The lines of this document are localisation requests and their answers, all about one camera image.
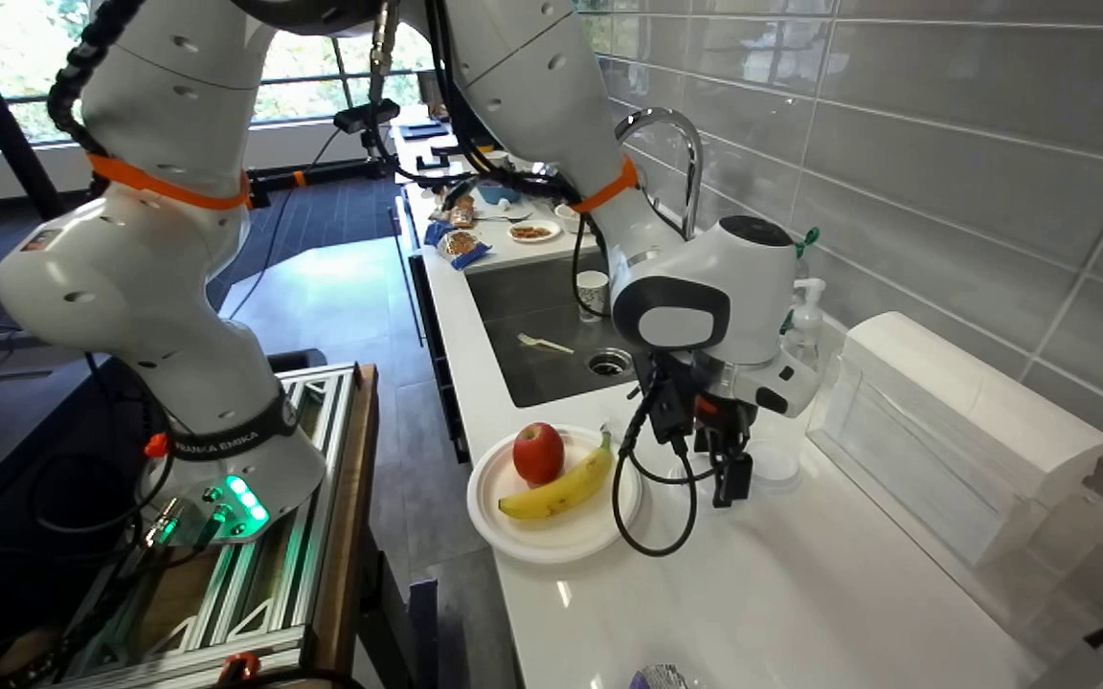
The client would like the round sink drain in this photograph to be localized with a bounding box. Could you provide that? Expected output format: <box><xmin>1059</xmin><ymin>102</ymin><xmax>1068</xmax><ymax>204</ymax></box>
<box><xmin>586</xmin><ymin>350</ymin><xmax>635</xmax><ymax>384</ymax></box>

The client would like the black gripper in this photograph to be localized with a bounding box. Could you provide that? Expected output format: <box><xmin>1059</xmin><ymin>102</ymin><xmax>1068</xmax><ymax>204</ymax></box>
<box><xmin>672</xmin><ymin>357</ymin><xmax>761</xmax><ymax>513</ymax></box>

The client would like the black corrugated cable conduit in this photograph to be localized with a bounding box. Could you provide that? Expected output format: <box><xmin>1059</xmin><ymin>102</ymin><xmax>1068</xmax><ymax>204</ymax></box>
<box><xmin>44</xmin><ymin>0</ymin><xmax>147</xmax><ymax>161</ymax></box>

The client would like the white napkin dispenser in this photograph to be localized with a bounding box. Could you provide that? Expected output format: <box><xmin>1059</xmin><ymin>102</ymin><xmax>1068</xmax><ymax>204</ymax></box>
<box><xmin>810</xmin><ymin>310</ymin><xmax>1103</xmax><ymax>574</ymax></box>

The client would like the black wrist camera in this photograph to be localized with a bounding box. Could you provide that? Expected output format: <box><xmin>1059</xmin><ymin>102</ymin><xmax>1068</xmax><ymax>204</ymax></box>
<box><xmin>632</xmin><ymin>360</ymin><xmax>697</xmax><ymax>448</ymax></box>

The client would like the small printed paper cup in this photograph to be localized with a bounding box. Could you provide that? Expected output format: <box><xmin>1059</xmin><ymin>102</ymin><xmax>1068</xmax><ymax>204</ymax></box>
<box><xmin>571</xmin><ymin>264</ymin><xmax>614</xmax><ymax>320</ymax></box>

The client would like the brown wooden board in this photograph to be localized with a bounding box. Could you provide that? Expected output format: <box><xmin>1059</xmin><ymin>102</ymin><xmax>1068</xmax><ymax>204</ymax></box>
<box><xmin>304</xmin><ymin>360</ymin><xmax>382</xmax><ymax>683</ymax></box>

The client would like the tall chrome gooseneck faucet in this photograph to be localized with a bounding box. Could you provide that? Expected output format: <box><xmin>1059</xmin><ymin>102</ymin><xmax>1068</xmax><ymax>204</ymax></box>
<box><xmin>614</xmin><ymin>102</ymin><xmax>708</xmax><ymax>245</ymax></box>

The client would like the black stand-mounted camera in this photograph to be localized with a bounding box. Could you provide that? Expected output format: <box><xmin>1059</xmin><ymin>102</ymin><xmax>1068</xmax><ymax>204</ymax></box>
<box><xmin>328</xmin><ymin>94</ymin><xmax>408</xmax><ymax>142</ymax></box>

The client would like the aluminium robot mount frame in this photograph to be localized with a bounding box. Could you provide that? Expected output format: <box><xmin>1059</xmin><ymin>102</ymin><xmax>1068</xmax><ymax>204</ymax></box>
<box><xmin>59</xmin><ymin>360</ymin><xmax>382</xmax><ymax>689</ymax></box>

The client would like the stainless steel sink basin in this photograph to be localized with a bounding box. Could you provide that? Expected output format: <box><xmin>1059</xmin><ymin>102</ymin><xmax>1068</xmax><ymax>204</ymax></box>
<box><xmin>468</xmin><ymin>251</ymin><xmax>645</xmax><ymax>412</ymax></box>

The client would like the clear pump soap bottle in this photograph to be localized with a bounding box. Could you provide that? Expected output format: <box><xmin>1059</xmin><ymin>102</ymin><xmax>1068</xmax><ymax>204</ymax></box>
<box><xmin>783</xmin><ymin>277</ymin><xmax>830</xmax><ymax>375</ymax></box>

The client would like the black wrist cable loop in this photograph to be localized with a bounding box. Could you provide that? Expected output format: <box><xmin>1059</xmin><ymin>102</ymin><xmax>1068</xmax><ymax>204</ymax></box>
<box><xmin>608</xmin><ymin>378</ymin><xmax>706</xmax><ymax>560</ymax></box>

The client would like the red apple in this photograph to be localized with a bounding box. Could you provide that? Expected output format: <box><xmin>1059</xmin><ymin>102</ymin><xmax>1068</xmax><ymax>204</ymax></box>
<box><xmin>511</xmin><ymin>421</ymin><xmax>571</xmax><ymax>491</ymax></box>

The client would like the white plate holding fruit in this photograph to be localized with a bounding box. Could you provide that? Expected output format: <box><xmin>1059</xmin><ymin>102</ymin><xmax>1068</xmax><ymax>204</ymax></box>
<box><xmin>463</xmin><ymin>421</ymin><xmax>646</xmax><ymax>572</ymax></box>

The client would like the yellow banana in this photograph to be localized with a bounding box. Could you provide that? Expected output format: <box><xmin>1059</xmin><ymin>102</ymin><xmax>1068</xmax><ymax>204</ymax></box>
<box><xmin>496</xmin><ymin>424</ymin><xmax>617</xmax><ymax>524</ymax></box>

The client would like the white plate holding fried food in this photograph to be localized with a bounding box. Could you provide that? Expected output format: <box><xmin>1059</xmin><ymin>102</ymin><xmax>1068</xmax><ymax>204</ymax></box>
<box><xmin>433</xmin><ymin>227</ymin><xmax>496</xmax><ymax>268</ymax></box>

